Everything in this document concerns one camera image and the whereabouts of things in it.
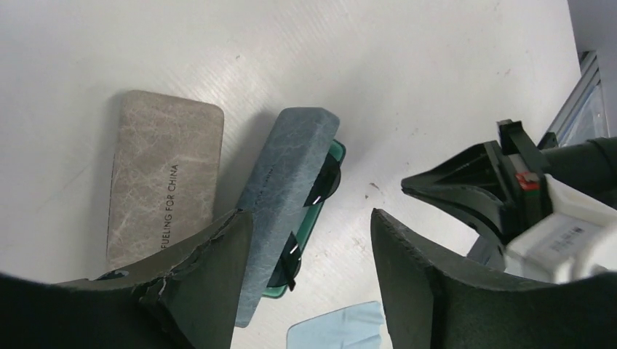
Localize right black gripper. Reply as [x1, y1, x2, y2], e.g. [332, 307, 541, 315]
[401, 119, 616, 246]

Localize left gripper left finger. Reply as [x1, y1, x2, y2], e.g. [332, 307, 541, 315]
[1, 210, 253, 348]

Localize thin-frame sunglasses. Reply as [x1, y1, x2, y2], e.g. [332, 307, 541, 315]
[267, 153, 341, 290]

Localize blue-green glasses case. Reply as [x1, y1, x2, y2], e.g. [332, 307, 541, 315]
[235, 107, 340, 328]

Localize lower blue cleaning cloth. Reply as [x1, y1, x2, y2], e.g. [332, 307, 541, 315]
[286, 301, 385, 349]

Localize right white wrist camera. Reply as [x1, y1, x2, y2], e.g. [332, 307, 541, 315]
[504, 174, 616, 284]

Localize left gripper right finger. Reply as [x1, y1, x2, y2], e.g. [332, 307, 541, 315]
[370, 209, 616, 348]

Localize aluminium front rail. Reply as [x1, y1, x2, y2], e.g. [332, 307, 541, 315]
[538, 51, 610, 149]

